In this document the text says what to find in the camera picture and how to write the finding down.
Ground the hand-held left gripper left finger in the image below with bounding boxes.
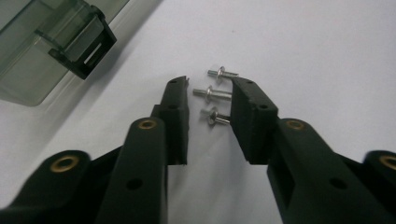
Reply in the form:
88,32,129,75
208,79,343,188
151,75,190,166

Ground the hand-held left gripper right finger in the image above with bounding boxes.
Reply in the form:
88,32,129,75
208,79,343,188
230,77,279,166

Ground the small silver screw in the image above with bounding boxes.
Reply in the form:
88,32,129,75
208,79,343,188
192,85,233,104
200,106,232,126
207,65,240,84

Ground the clear grey plastic organizer box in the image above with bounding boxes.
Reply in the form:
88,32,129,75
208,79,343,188
0,0,130,106

